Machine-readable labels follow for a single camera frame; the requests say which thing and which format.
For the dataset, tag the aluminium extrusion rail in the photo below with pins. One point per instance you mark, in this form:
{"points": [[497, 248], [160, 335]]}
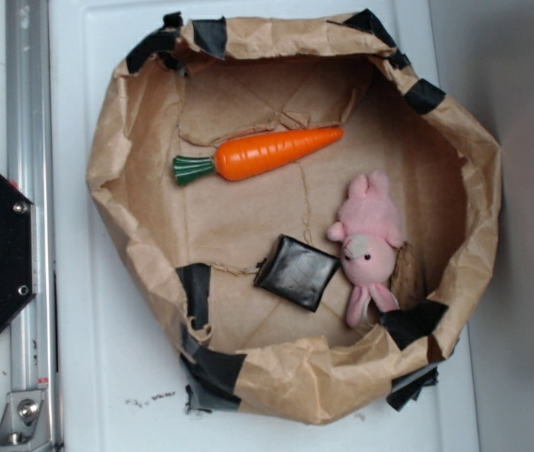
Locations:
{"points": [[33, 333]]}

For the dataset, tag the pink plush bunny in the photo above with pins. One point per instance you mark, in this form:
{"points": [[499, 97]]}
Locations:
{"points": [[368, 227]]}

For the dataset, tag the metal corner bracket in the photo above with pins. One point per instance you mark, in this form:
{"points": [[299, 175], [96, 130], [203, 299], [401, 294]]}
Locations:
{"points": [[25, 422]]}

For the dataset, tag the orange plastic toy carrot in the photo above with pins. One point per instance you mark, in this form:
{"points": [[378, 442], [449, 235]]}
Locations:
{"points": [[246, 157]]}

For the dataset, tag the black square box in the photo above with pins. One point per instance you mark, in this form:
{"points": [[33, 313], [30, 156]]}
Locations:
{"points": [[297, 272]]}

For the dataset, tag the brown paper bag tray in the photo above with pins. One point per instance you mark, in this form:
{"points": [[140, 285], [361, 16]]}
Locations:
{"points": [[195, 250]]}

